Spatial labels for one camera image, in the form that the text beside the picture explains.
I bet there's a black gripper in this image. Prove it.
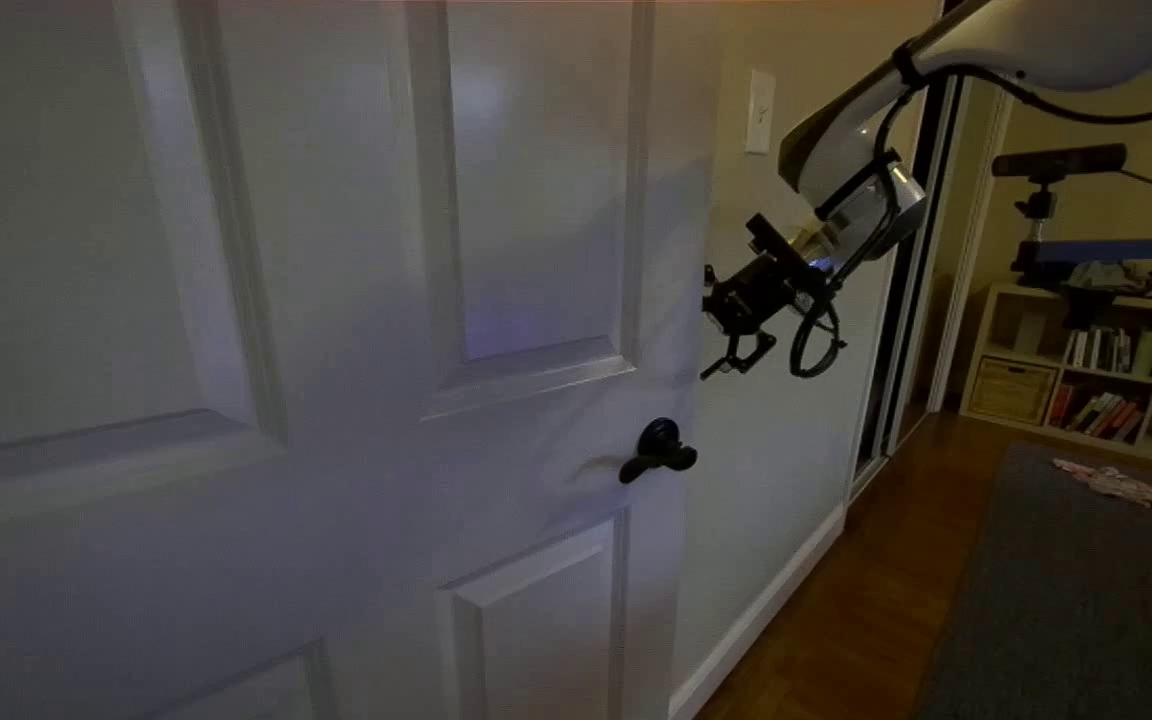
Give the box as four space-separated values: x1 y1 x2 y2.
698 208 841 383

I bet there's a black lever door handle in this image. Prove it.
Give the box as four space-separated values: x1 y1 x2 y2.
618 411 706 487

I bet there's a white panel door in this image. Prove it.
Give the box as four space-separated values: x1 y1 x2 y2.
0 0 728 720

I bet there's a dark sliding closet door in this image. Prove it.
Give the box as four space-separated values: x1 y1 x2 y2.
851 71 978 470

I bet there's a wicker shelf basket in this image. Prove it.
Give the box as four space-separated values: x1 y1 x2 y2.
967 353 1050 428

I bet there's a white baseboard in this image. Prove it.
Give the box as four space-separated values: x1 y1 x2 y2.
666 501 858 720

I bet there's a white bookshelf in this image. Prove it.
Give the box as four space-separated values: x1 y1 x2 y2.
957 281 1152 478

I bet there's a row of white books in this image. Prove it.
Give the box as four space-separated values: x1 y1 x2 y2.
1063 325 1145 379

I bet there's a row of red books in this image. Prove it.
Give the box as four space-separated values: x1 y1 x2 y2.
1044 383 1152 447

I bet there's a blue clamp stand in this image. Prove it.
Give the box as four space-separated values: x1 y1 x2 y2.
1007 214 1152 295

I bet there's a crumpled pink white cloth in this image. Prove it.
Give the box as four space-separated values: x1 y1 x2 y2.
1050 454 1152 514

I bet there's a grey rug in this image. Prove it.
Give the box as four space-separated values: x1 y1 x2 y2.
911 442 1152 720

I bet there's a white light switch plate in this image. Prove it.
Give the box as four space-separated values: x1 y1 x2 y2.
741 62 779 160

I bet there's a white closet frame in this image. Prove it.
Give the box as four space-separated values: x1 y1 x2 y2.
925 76 1031 418

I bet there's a black camera on tripod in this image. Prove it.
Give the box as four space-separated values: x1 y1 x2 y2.
989 141 1131 293

